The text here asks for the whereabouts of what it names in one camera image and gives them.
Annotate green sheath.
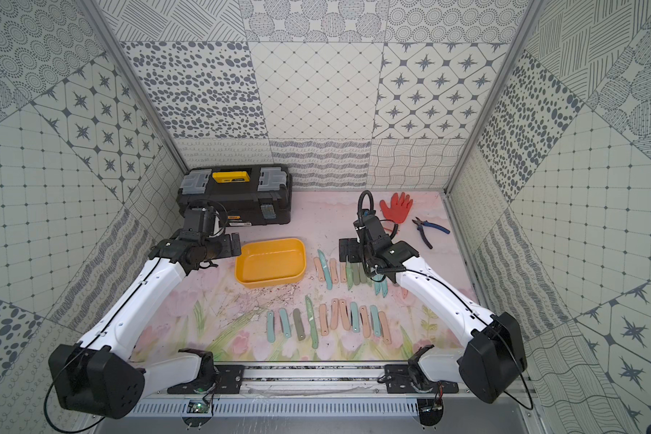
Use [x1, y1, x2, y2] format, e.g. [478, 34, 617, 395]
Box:
[352, 264, 361, 286]

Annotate pale pink folding knife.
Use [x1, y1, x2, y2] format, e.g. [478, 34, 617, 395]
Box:
[328, 258, 339, 285]
[314, 256, 326, 283]

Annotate green fruit knife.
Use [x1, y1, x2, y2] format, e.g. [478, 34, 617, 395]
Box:
[345, 262, 354, 290]

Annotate long teal knife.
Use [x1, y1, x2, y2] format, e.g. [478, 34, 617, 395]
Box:
[318, 250, 334, 290]

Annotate yellow plastic storage box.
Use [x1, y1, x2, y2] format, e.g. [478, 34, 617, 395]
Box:
[235, 238, 307, 289]

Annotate beige pink knife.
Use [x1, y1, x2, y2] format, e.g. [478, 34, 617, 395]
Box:
[318, 304, 330, 336]

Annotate grey green knife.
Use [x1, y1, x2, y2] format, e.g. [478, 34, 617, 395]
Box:
[293, 309, 306, 341]

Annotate long green knife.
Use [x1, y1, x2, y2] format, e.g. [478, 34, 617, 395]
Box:
[305, 296, 319, 349]

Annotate light teal folding knife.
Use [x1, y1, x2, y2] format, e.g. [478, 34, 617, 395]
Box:
[278, 307, 292, 338]

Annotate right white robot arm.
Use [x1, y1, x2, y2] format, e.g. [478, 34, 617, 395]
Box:
[340, 190, 527, 403]

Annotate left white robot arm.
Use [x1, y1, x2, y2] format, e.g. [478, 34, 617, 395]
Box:
[48, 201, 242, 420]

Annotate red work glove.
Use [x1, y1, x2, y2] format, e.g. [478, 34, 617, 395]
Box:
[380, 192, 414, 224]

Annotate black plastic toolbox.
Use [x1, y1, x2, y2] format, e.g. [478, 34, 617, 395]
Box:
[176, 164, 292, 227]

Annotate floral pink table mat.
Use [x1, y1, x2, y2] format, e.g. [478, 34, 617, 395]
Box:
[132, 192, 460, 363]

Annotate blue handled pliers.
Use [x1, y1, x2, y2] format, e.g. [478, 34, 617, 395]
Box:
[412, 217, 450, 250]

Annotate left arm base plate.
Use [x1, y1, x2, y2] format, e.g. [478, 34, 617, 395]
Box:
[166, 365, 245, 395]

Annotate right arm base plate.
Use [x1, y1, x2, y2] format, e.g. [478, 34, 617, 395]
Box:
[377, 363, 459, 394]

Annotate aluminium frame rail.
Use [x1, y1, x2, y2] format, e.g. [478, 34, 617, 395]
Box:
[89, 360, 538, 400]

